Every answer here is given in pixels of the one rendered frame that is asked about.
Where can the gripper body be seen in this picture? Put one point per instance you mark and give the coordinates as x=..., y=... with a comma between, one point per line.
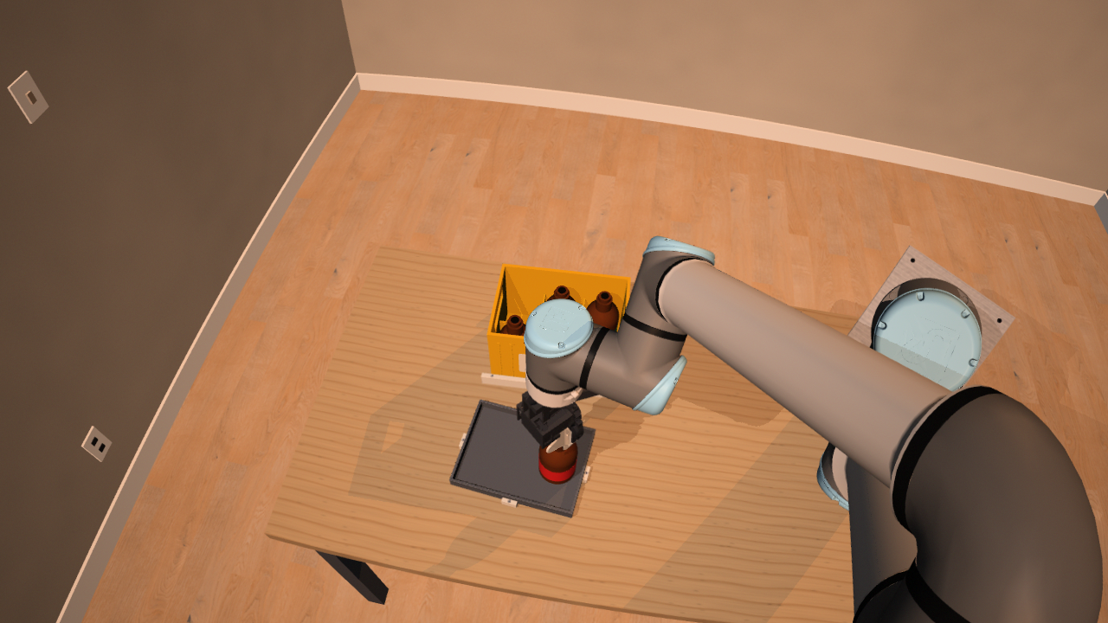
x=550, y=422

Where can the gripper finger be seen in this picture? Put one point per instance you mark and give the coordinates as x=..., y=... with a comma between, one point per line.
x=568, y=437

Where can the yellow bottle crate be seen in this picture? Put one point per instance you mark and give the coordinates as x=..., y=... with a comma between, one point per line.
x=520, y=290

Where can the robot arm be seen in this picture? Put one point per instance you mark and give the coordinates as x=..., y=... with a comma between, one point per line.
x=985, y=496

